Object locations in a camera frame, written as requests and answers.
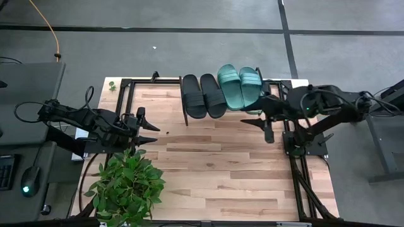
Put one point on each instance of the black metal table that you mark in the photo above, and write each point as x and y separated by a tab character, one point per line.
377	142

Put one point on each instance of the black aluminium rig frame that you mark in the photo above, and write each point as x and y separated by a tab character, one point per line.
151	81

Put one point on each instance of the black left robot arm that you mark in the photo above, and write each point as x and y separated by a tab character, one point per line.
88	119

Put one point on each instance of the wooden shelf with black frame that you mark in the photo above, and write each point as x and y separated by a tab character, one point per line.
186	121

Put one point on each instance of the black caster wheel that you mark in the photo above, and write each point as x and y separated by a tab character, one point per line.
45	209

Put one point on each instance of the black computer mouse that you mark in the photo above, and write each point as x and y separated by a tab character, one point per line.
30	181

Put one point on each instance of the black rubber slide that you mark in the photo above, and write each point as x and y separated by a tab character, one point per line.
194	97
214	97

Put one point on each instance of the grey desk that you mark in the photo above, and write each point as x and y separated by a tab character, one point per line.
28	94

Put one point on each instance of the green rubber slide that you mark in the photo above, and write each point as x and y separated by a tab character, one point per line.
230	88
251	85

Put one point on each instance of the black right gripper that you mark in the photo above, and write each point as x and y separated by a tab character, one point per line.
274	107

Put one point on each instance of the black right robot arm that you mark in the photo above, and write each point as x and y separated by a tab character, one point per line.
331	101

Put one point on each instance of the small green leaf sprig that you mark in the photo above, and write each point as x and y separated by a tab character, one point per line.
112	85

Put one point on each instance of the black keyboard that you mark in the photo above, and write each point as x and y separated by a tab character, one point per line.
6	173

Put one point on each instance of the green leafy potted plant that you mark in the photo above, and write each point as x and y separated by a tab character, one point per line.
126	186

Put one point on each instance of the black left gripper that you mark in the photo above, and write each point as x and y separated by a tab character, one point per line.
130	126

